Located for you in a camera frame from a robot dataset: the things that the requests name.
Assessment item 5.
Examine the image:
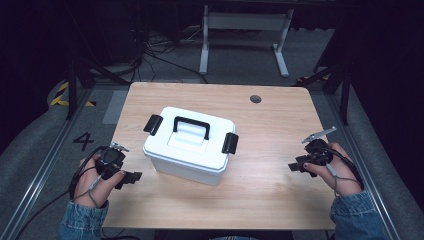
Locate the grey left gripper cord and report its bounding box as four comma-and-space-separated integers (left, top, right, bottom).
73, 173, 105, 208

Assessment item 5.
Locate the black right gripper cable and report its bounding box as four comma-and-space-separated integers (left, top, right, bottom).
319, 145, 365, 191

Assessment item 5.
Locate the grey right gripper cord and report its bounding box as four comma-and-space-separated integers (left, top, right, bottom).
325, 162, 364, 197

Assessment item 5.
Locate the person's left hand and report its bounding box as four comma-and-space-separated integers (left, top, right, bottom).
73, 153, 127, 209

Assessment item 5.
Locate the white metal table frame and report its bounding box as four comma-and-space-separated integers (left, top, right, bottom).
198, 4, 295, 79

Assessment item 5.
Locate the bundle of black floor cables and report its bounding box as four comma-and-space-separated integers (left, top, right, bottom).
131, 23, 209, 85

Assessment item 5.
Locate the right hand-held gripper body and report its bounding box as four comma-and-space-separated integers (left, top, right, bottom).
301, 125, 338, 167

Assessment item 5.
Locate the black box latch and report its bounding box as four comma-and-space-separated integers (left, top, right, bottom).
143, 114, 164, 137
221, 131, 240, 155

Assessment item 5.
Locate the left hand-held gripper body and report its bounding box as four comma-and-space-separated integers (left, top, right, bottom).
95, 141, 131, 181

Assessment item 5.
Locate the yellow black floor tape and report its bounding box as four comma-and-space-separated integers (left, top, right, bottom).
49, 81, 98, 108

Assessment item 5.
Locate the white plastic storage box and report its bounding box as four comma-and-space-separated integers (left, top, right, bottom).
143, 146, 230, 187

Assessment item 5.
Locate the white lidded storage box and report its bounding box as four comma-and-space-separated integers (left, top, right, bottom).
142, 106, 236, 175

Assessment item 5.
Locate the grey gripper cord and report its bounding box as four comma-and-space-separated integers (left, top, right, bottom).
325, 162, 364, 197
73, 173, 105, 208

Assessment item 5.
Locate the person's right hand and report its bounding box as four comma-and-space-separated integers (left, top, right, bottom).
302, 142, 364, 198

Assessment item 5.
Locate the black lid handle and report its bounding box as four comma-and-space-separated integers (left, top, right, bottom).
172, 115, 211, 141

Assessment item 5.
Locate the black metal stand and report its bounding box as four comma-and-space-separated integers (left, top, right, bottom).
65, 54, 132, 121
295, 61, 352, 127

